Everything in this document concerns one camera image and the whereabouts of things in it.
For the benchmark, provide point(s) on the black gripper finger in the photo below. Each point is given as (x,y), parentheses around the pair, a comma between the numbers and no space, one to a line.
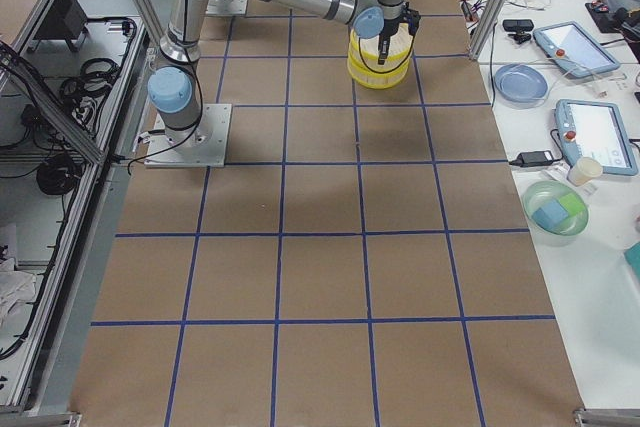
(382,52)

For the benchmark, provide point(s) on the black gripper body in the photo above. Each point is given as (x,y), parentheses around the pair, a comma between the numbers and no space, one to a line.
(389,28)

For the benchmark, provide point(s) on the yellow steamer basket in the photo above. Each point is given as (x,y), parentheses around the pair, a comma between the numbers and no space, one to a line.
(363,54)

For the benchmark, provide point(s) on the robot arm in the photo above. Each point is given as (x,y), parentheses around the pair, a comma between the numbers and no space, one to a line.
(174,89)

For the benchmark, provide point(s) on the black phone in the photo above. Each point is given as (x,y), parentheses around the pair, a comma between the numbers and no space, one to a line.
(517,25)

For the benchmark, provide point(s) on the blue plate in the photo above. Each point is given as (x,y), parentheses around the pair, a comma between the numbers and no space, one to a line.
(520,84)

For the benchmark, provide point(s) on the teach pendant far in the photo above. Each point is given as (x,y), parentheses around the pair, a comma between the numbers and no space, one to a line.
(574,50)

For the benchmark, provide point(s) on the teach pendant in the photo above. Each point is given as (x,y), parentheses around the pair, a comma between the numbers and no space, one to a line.
(595,130)
(574,50)

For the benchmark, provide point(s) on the black power adapter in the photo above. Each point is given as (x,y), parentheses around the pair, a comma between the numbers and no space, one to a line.
(538,158)

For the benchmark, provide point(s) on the teach pendant near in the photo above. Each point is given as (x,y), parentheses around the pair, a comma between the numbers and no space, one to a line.
(595,130)

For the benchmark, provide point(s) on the white paper cup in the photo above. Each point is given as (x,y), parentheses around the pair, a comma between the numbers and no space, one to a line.
(584,170)

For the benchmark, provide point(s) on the green bowl with sponges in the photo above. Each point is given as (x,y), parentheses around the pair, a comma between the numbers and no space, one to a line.
(556,212)

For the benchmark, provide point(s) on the white crumpled cloth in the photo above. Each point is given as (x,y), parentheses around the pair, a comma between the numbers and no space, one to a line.
(17,286)

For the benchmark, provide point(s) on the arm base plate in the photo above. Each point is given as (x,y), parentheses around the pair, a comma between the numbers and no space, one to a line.
(206,147)

